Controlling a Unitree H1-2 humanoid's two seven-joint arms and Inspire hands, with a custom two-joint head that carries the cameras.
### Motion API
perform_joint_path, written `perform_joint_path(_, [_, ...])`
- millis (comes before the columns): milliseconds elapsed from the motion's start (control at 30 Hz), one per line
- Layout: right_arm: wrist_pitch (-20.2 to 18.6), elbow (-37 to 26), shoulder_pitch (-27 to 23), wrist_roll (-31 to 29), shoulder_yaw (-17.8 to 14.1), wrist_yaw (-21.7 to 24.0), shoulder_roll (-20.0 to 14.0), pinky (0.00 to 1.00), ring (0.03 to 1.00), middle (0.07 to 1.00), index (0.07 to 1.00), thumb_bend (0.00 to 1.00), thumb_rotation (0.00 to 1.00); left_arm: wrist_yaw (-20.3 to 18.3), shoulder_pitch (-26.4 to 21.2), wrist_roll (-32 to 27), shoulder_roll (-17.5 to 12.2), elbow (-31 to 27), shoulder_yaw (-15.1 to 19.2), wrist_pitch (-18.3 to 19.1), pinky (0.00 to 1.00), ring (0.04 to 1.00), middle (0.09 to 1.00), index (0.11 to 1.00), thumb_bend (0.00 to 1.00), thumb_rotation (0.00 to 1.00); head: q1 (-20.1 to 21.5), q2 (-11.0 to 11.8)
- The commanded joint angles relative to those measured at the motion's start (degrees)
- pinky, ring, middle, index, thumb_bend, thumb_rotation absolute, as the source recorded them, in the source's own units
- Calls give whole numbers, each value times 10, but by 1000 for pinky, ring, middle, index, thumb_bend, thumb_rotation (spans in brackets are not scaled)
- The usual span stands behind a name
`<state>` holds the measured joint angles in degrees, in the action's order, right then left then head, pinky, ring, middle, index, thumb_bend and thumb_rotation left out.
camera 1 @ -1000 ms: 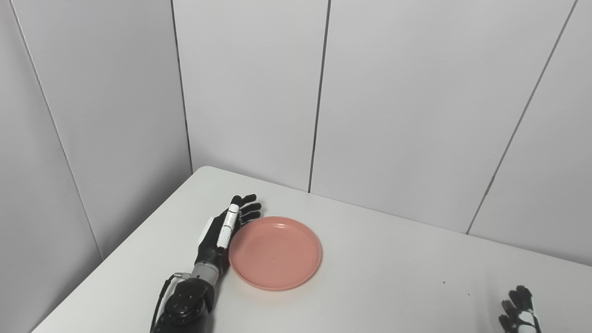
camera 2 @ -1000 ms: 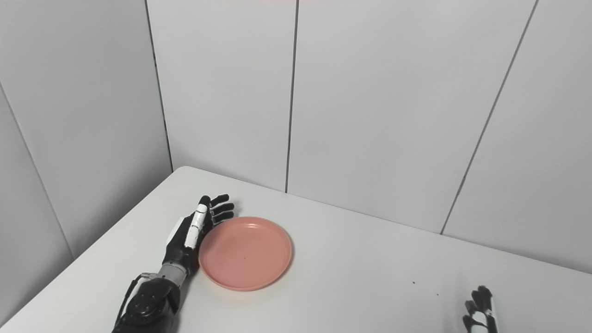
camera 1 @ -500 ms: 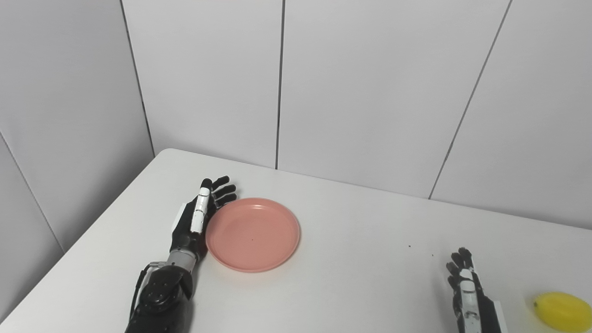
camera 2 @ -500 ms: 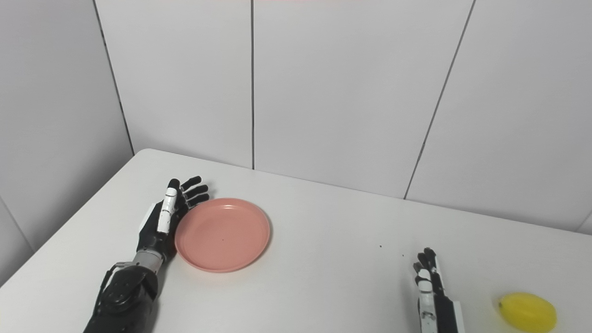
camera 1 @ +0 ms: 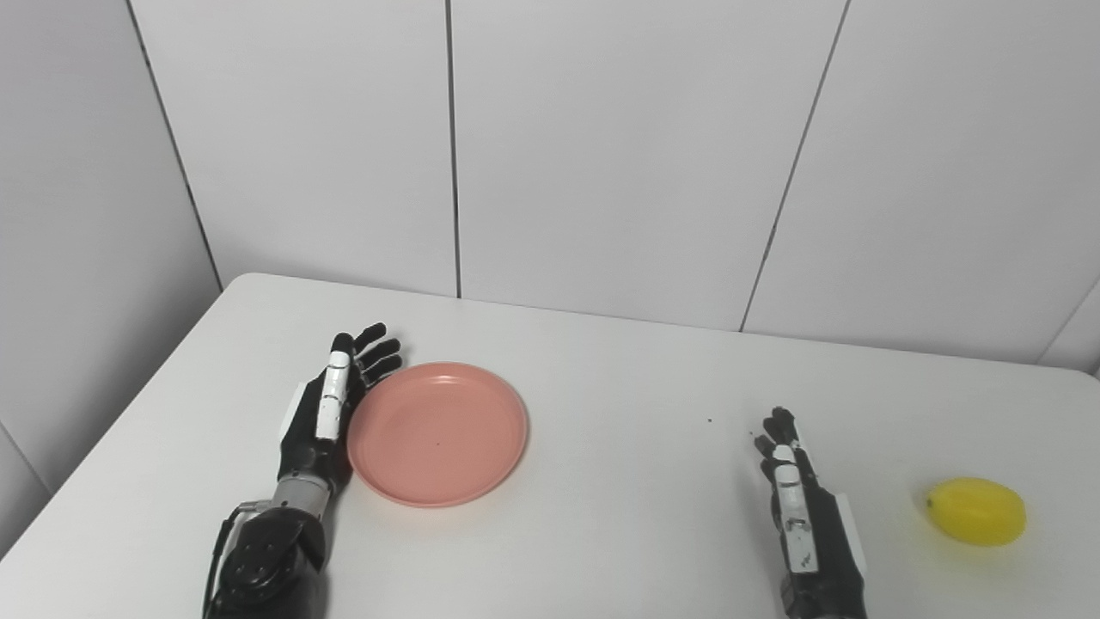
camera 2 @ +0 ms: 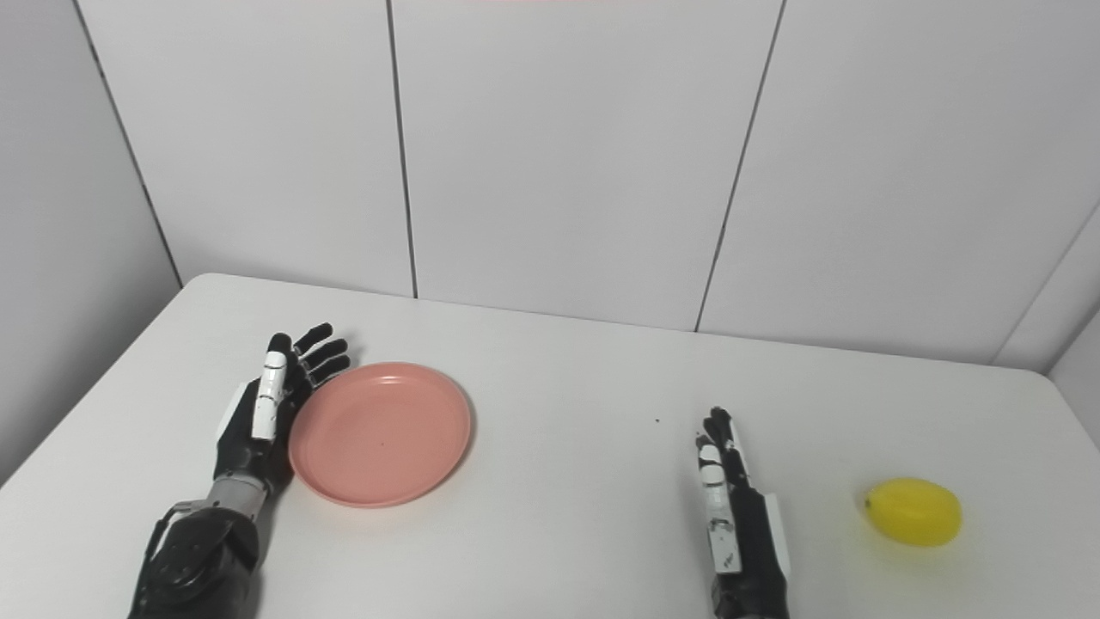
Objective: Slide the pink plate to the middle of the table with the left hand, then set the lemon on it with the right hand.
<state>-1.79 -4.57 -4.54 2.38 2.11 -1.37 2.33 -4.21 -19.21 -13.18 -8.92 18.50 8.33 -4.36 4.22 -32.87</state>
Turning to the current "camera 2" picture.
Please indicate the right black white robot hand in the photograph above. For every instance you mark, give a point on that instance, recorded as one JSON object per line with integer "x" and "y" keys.
{"x": 739, "y": 533}

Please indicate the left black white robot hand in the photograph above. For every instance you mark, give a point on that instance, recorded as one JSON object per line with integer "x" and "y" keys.
{"x": 271, "y": 413}

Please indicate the pink round plate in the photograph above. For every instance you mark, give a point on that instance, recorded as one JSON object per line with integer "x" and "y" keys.
{"x": 381, "y": 434}

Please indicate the yellow lemon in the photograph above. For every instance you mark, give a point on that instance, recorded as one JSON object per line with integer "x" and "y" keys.
{"x": 913, "y": 511}

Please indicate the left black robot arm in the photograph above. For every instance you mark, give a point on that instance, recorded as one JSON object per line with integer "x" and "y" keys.
{"x": 202, "y": 554}

